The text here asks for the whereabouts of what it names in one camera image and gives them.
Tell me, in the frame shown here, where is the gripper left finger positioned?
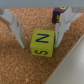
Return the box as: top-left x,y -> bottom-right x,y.
0,8 -> 27,49

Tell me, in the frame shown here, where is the purple block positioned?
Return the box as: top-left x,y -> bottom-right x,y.
51,7 -> 69,25

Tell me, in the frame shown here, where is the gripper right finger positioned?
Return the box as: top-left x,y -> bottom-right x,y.
54,7 -> 84,47

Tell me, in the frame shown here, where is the yellow block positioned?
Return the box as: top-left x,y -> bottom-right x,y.
30,28 -> 55,59

